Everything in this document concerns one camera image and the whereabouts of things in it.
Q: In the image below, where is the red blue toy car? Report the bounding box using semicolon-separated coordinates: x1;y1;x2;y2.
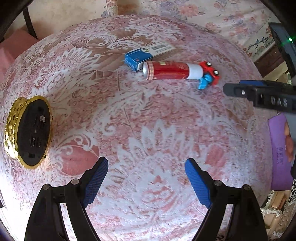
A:
198;61;220;90

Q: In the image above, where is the red white spray can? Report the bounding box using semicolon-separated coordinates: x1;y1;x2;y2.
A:
142;61;204;80

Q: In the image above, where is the gold ornament with black base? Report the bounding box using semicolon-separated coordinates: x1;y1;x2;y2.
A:
4;95;53;169

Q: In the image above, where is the blue white medicine box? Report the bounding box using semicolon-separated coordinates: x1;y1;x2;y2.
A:
125;42;176;72

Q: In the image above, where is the person's hand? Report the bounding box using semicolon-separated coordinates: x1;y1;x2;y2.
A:
284;121;294;162

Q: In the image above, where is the white ornate chair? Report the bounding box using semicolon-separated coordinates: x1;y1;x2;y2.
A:
261;179;295;240

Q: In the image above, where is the floral bedspread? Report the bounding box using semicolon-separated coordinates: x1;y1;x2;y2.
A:
102;0;279;61

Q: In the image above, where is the purple storage box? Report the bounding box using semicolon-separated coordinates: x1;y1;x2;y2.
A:
268;114;293;191

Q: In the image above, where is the pink cushion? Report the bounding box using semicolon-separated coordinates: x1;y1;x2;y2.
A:
0;29;38;82

